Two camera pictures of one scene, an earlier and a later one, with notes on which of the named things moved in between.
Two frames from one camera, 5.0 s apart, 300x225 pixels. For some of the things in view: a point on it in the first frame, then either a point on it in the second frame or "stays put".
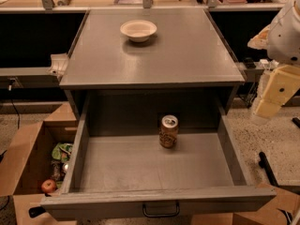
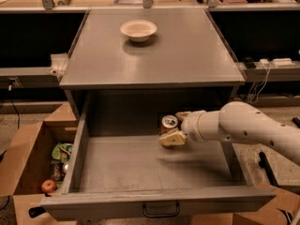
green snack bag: (62, 152) stays put
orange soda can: (169, 130) stays put
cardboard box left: (26, 162) stays put
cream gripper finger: (282, 84) to (173, 137)
